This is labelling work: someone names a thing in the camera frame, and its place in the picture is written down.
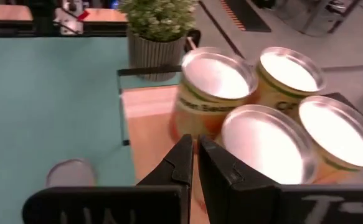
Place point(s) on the wooden shelf black metal legs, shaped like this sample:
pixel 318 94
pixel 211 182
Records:
pixel 150 124

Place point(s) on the black hazard-striped floor mat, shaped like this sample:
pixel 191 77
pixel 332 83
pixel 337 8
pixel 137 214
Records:
pixel 249 15

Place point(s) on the green can with face label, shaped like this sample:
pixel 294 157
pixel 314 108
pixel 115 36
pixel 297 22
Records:
pixel 265 146

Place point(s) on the green table mat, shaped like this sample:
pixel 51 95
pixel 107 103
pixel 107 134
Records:
pixel 44 109

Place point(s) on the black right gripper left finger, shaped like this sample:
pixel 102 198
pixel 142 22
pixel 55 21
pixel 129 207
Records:
pixel 179 161

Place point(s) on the orange tuna can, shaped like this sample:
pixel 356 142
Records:
pixel 70 174

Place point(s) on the tall can orange green label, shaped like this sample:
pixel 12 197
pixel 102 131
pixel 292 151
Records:
pixel 337 133

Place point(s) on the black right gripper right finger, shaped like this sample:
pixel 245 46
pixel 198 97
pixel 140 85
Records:
pixel 228 189

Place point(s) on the red tag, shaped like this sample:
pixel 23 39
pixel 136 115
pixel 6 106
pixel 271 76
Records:
pixel 83 15

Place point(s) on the artificial plant grey ribbed pot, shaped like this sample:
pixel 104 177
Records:
pixel 156 46

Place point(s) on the green beans can orange label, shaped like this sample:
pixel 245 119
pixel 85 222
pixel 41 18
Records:
pixel 215 77

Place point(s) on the tall can yellow label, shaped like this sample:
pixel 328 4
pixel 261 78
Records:
pixel 288 71

